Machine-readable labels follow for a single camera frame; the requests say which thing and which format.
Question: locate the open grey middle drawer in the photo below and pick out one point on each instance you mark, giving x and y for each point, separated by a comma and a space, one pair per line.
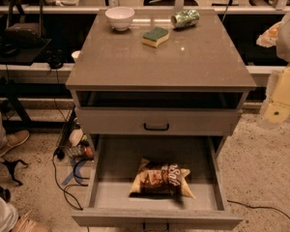
111, 203

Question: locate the closed grey top drawer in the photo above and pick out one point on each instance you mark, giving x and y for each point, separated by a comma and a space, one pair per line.
158, 121

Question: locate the tan shoe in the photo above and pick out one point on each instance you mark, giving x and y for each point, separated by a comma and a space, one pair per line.
14, 140

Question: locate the grey drawer cabinet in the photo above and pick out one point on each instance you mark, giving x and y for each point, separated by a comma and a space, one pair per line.
197, 68

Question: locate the black side table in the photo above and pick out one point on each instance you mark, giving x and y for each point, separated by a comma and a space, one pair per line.
15, 55

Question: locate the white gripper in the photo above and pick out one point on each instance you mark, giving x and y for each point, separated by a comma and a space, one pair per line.
289, 42

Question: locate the black bag on shelf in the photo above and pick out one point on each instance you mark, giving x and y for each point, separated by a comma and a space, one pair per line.
19, 31

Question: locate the brown chip bag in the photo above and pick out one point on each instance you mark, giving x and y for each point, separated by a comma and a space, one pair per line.
161, 178

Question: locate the person knee white trousers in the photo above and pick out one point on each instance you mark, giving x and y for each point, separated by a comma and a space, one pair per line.
8, 216

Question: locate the green yellow sponge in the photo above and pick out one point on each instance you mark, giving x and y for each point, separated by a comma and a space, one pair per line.
155, 37

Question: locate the clutter basket beside cabinet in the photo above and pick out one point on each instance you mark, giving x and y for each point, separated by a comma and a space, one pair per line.
73, 142

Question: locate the white paper cup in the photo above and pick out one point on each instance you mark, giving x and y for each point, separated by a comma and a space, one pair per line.
75, 55

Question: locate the white ceramic bowl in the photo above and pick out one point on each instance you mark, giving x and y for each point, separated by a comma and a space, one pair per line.
120, 18

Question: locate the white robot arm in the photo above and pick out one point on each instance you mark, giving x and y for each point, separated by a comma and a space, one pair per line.
283, 39

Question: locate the crushed green soda can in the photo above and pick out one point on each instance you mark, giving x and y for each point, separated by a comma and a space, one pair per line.
184, 19

